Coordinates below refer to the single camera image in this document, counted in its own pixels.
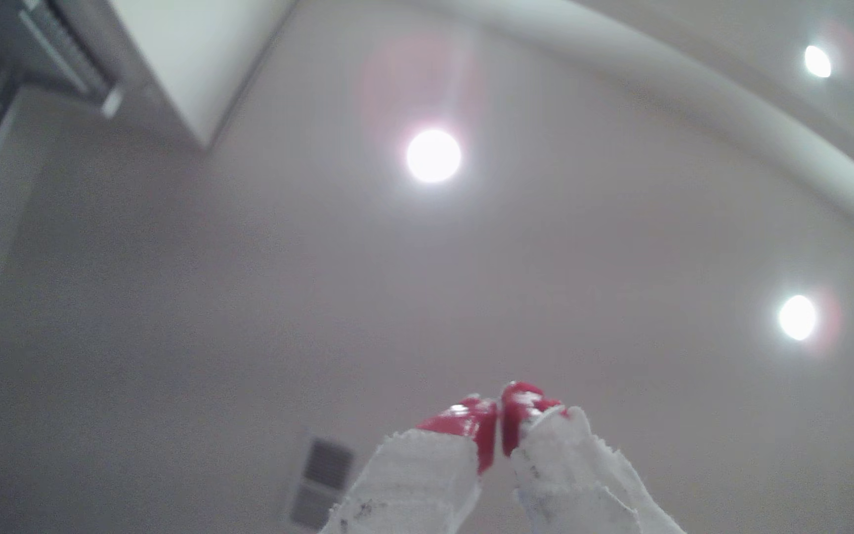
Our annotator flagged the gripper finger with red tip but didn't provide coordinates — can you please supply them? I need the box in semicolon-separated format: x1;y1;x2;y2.
319;395;501;534
501;381;687;534

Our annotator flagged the grey air vent grille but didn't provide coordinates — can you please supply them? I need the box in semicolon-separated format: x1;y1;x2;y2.
288;435;356;532

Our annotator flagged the round ceiling light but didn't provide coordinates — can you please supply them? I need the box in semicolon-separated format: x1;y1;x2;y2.
405;128;464;185
777;294;819;343
803;44;833;80

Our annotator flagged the white ceiling box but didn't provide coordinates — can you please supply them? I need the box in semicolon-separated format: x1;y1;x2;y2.
107;0;302;151

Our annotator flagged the grey window rail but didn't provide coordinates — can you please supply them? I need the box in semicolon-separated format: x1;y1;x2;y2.
18;0;126;121

